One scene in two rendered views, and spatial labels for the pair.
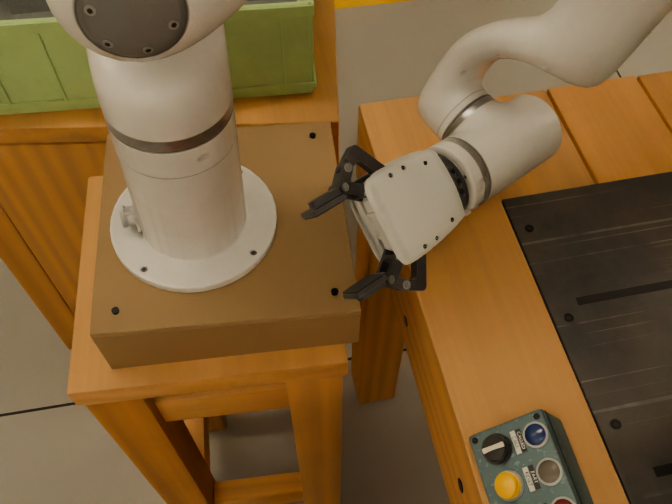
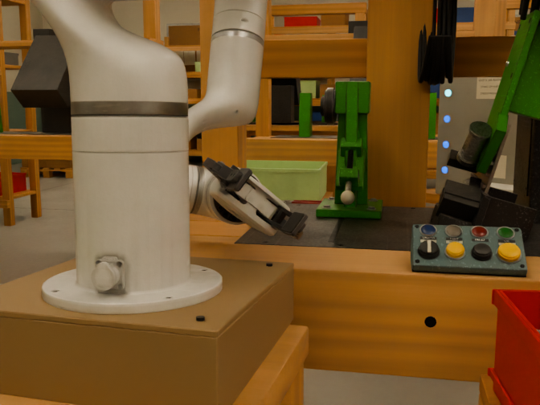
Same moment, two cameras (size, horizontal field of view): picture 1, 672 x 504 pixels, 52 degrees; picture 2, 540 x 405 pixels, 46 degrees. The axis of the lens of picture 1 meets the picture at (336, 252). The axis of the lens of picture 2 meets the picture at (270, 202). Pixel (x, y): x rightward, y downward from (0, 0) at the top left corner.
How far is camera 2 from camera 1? 86 cm
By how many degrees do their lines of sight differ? 70
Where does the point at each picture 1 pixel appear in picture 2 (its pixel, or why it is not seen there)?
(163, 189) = (177, 167)
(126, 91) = (158, 54)
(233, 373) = (280, 366)
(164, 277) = (190, 292)
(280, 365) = (290, 347)
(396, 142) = not seen: hidden behind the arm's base
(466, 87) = not seen: hidden behind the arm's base
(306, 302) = (269, 272)
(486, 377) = (368, 263)
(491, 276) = (292, 252)
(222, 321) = (259, 291)
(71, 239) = not seen: outside the picture
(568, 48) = (243, 91)
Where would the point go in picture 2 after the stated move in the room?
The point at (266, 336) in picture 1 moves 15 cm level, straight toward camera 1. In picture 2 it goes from (272, 316) to (406, 323)
